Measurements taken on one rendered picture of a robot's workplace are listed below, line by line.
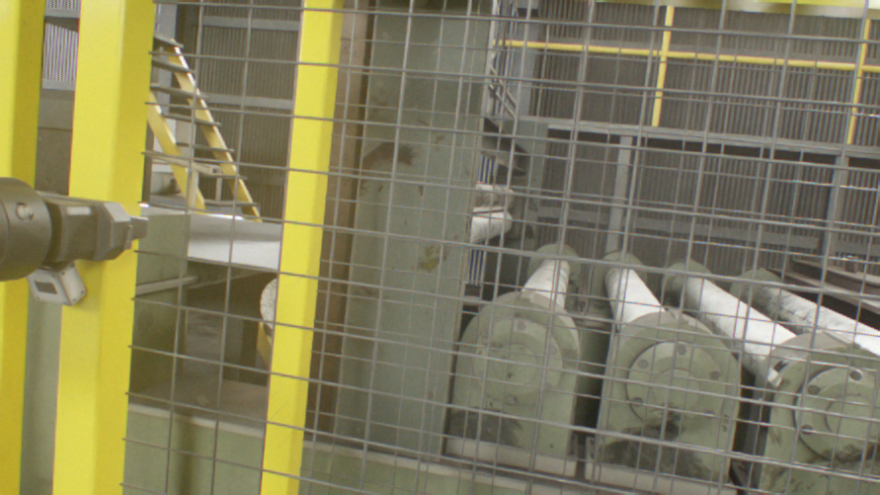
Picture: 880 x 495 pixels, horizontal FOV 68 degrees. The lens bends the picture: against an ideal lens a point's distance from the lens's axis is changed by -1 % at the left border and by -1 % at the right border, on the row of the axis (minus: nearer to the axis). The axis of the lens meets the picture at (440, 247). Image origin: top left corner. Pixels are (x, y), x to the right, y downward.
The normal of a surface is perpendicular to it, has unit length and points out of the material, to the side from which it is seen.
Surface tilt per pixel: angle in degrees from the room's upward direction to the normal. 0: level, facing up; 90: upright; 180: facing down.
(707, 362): 79
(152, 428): 90
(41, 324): 90
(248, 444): 90
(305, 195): 90
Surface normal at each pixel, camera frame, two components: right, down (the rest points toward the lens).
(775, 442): -0.21, 0.07
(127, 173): 0.97, 0.13
